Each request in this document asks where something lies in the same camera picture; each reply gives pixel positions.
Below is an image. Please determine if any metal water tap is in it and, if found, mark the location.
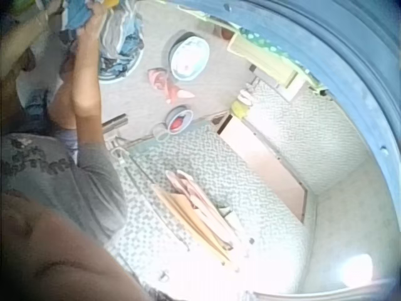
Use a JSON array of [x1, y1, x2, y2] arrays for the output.
[[102, 113, 129, 164]]

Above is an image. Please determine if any grey bowl with red item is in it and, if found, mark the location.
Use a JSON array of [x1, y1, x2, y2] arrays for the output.
[[165, 105, 194, 134]]

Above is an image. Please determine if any white basin of laundry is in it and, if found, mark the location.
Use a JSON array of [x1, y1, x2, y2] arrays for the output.
[[97, 0, 145, 84]]

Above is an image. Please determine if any blue cloth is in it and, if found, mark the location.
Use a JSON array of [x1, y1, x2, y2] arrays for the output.
[[61, 0, 107, 33]]

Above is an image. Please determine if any yellow shelf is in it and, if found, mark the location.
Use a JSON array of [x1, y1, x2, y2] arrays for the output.
[[227, 31, 306, 102]]

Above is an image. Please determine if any grey mug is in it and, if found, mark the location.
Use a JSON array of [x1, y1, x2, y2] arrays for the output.
[[151, 122, 171, 142]]

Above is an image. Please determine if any person's right hand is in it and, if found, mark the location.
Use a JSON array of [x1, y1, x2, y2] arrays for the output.
[[78, 2, 110, 36]]

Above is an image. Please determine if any white round basin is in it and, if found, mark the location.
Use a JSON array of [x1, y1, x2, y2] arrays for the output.
[[169, 35, 211, 82]]

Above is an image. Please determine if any yellow bottle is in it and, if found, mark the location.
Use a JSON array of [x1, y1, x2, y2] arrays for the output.
[[231, 88, 253, 120]]

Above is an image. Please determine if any wooden door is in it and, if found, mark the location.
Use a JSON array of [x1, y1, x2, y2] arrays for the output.
[[216, 114, 310, 224]]

